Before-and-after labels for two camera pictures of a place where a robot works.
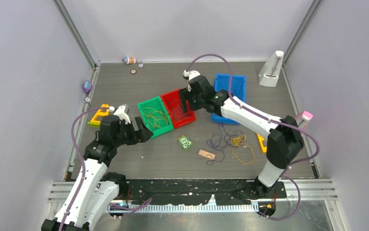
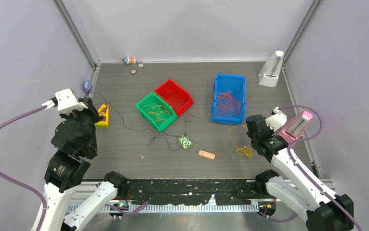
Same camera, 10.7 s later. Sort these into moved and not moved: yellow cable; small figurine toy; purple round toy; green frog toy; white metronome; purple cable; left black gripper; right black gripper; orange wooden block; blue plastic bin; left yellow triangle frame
Moved: yellow cable; left black gripper; right black gripper; purple cable
Not moved: blue plastic bin; green frog toy; white metronome; purple round toy; orange wooden block; small figurine toy; left yellow triangle frame
